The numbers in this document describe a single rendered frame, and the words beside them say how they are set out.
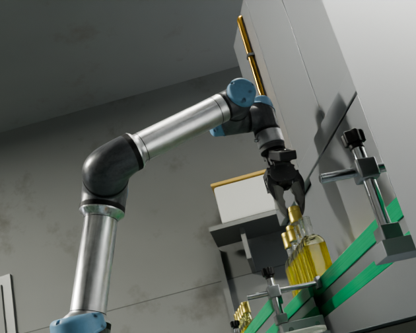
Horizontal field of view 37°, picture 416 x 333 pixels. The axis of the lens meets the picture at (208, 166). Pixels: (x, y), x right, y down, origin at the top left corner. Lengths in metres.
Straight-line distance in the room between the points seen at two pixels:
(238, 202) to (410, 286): 3.24
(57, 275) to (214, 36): 2.17
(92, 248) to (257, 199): 2.71
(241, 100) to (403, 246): 0.89
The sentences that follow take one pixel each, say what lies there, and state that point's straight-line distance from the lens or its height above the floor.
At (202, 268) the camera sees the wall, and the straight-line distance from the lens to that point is 4.61.
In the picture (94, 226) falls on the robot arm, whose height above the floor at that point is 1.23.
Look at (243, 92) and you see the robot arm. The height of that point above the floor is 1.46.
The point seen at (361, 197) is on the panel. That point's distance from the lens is 1.52.
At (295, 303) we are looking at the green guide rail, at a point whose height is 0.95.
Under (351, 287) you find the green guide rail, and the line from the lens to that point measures 1.24.
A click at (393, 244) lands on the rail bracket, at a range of 0.75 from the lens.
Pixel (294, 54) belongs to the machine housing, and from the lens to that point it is 1.90.
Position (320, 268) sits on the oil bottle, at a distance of 1.52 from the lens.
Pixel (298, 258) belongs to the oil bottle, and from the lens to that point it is 1.59.
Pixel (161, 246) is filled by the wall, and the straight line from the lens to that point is 4.71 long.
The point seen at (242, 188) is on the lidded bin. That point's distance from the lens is 4.18.
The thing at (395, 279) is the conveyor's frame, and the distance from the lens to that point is 1.01.
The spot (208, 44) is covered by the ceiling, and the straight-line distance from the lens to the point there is 4.86.
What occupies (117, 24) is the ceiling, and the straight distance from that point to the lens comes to 4.46.
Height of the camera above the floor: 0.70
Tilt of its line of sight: 23 degrees up
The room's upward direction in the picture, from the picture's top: 14 degrees counter-clockwise
